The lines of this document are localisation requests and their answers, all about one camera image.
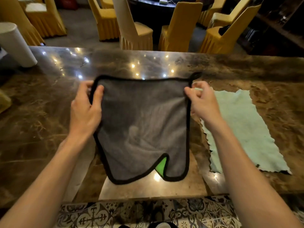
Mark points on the yellow covered chair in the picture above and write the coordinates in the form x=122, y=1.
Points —
x=209, y=16
x=16, y=18
x=228, y=17
x=105, y=23
x=225, y=40
x=181, y=26
x=106, y=2

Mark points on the person's left hand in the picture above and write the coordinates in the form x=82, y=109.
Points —
x=83, y=116

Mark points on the black item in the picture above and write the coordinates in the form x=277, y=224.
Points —
x=224, y=30

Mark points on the person's left forearm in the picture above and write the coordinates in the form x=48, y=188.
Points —
x=45, y=185

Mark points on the beige covered chair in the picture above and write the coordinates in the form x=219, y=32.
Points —
x=133, y=33

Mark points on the yellow object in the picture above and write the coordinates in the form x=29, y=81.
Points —
x=4, y=102

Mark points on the person's right forearm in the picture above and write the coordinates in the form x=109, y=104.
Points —
x=247, y=182

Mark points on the light green cloth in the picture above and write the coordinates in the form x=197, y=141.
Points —
x=247, y=130

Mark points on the black and white shoe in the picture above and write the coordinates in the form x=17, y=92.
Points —
x=162, y=225

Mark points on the small grey item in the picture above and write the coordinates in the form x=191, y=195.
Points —
x=163, y=1

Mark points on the white cylinder roll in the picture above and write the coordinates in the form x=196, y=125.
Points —
x=16, y=45

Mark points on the person's right hand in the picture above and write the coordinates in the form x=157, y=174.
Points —
x=205, y=105

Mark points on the person's right thumb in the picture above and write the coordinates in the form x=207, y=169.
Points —
x=190, y=93

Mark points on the dark wooden shelf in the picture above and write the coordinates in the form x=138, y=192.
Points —
x=277, y=28

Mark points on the dark round table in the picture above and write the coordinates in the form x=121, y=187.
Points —
x=154, y=14

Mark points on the grey cloth with black edge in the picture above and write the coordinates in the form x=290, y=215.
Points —
x=142, y=116

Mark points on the person's left thumb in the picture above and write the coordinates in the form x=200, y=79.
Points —
x=97, y=96

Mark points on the red object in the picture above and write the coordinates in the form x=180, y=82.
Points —
x=68, y=2

